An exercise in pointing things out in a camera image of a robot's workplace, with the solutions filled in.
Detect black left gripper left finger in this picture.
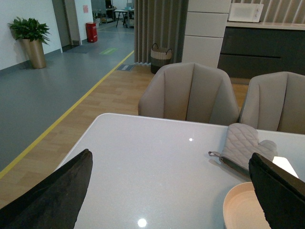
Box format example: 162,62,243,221
0,149,93,229

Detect white microwave oven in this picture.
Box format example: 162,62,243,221
228,3,264,23

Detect white drawer cabinet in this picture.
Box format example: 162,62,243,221
182,0,231,68

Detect green potted plant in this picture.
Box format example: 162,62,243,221
8,17,50,44

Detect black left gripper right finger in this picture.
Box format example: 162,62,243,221
249,153,305,229

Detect dark grey kitchen counter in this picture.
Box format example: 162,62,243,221
217,26,305,79

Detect beige chair on right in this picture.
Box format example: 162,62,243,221
239,72,305,134

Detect distant desk with legs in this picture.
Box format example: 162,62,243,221
114,9,134,28

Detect red cabinet box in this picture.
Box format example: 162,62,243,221
86,22,98,42

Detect grey pleated curtain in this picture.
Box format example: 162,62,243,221
134,0,189,63

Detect beige round plate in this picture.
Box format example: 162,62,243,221
223,182,270,229

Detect beige chair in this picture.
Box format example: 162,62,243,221
239,72,305,134
138,62,239,126

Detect grey quilted oven mitt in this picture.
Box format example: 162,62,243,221
208,123,278,177

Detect gold tall plant pot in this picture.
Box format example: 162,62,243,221
21,39,46,69

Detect beige chair on left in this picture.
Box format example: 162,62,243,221
138,62,239,126

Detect woven basket with handles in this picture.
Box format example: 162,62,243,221
151,43,173,74

